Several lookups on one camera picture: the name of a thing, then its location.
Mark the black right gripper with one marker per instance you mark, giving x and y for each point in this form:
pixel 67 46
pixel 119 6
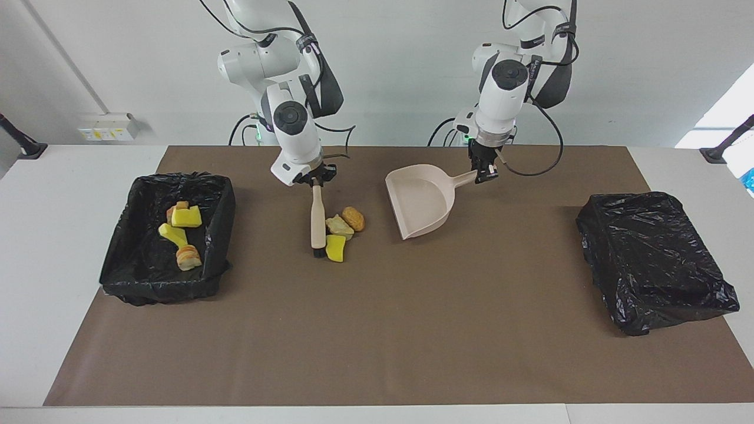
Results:
pixel 315 174

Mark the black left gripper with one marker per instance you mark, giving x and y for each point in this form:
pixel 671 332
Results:
pixel 483 154

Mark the beige hand brush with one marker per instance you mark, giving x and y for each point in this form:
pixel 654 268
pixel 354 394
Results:
pixel 318 218

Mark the pale beige sponge chunk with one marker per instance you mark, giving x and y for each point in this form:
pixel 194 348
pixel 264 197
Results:
pixel 339 227

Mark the brown oval bread-like chunk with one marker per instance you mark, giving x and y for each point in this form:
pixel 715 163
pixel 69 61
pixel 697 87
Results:
pixel 354 218

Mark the beige plastic dustpan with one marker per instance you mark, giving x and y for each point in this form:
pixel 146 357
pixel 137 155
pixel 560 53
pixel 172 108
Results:
pixel 421 200

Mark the plain yellow sponge piece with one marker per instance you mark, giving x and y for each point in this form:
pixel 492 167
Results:
pixel 336 248

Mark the yellow sponge with green pad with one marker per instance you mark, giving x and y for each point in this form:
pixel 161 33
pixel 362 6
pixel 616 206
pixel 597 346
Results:
pixel 187 218

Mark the orange striped sponge chunk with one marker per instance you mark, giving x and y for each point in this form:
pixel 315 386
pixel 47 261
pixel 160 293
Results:
pixel 172 213

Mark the beige layered sponge chunk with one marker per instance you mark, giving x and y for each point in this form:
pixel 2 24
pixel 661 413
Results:
pixel 188 258

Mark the curved yellow sponge piece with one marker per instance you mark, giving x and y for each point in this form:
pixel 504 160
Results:
pixel 174 234

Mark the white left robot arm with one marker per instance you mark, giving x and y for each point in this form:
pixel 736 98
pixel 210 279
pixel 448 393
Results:
pixel 506 88

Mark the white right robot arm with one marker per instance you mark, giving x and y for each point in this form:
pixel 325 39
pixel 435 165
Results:
pixel 294 129

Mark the black bag lined bin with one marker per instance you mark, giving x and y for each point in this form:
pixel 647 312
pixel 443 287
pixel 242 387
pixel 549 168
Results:
pixel 135 271
pixel 654 259

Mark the brown table mat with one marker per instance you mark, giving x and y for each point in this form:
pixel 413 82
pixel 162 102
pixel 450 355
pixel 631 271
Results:
pixel 377 353

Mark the black stand base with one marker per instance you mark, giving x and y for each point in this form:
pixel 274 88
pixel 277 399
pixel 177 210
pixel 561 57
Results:
pixel 26 147
pixel 721 150

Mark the blue object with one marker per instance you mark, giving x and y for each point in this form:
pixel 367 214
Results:
pixel 749 179

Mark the white wall power outlet strip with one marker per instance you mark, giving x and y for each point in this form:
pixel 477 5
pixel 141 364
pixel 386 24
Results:
pixel 109 126

